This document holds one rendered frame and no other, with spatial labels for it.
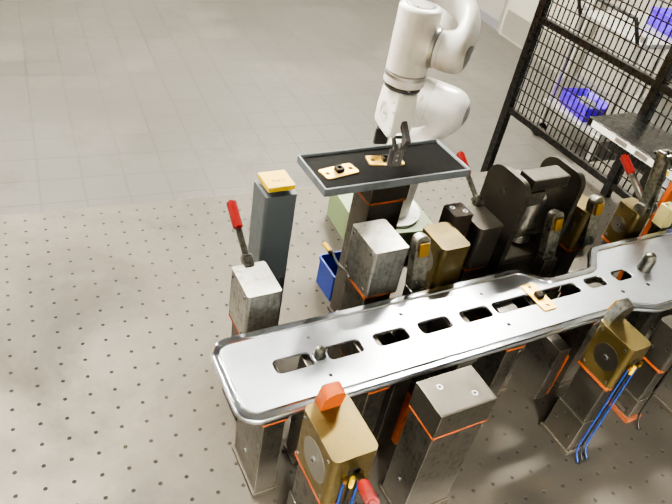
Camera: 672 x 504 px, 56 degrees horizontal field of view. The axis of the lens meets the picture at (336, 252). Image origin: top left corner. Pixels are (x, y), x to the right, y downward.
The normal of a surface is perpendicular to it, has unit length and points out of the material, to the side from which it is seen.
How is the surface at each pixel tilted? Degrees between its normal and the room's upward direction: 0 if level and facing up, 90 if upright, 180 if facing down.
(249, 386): 0
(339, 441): 0
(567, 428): 90
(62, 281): 0
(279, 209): 90
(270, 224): 90
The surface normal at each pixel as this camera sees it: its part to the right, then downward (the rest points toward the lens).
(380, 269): 0.44, 0.61
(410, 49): -0.24, 0.57
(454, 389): 0.16, -0.78
